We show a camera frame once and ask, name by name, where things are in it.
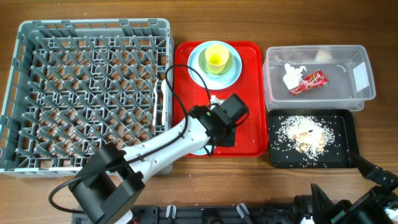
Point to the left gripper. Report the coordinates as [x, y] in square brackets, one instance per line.
[229, 140]

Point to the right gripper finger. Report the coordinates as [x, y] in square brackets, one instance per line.
[321, 205]
[373, 172]

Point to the light blue bowl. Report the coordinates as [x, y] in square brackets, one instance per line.
[201, 152]

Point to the light blue plate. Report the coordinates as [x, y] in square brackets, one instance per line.
[214, 83]

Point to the yellow plastic cup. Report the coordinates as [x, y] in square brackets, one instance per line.
[216, 56]

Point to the white plastic fork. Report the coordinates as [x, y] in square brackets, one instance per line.
[156, 95]

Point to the rice and nut leftovers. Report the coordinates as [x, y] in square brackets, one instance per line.
[301, 139]

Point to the white tissue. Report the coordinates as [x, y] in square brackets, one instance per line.
[293, 76]

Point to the red snack wrapper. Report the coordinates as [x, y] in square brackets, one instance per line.
[314, 80]

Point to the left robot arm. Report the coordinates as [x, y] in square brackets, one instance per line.
[107, 187]

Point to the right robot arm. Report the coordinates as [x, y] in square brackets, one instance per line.
[369, 208]

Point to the grey plastic dishwasher rack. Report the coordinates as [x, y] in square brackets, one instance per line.
[76, 85]

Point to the red plastic tray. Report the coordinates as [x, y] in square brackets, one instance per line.
[251, 136]

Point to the black plastic tray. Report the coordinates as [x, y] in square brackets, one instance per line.
[337, 155]

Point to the clear plastic bin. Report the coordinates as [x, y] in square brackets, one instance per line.
[347, 68]

